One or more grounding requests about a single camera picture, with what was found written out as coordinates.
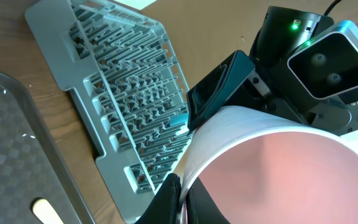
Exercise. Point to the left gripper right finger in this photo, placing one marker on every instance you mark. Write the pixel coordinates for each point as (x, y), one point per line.
(201, 208)

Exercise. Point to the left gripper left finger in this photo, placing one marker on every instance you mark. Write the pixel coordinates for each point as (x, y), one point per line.
(164, 207)

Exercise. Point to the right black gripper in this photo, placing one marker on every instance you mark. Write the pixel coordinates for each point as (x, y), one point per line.
(274, 91)

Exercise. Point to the light blue cup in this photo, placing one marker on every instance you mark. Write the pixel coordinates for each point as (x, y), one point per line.
(179, 119)

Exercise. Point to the white pink cup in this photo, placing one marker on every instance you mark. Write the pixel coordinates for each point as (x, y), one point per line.
(260, 168)

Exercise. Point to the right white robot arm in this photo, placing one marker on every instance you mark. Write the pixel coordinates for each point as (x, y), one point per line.
(282, 33)

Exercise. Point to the grey dishwasher rack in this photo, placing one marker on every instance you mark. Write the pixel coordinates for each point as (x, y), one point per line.
(126, 82)

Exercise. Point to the yellow plastic spoon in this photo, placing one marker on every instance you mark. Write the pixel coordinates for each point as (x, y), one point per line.
(43, 210)

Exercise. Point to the dark brown serving tray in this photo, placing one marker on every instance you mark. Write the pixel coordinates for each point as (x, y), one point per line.
(31, 166)

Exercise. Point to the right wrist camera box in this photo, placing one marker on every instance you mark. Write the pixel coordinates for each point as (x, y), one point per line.
(327, 64)

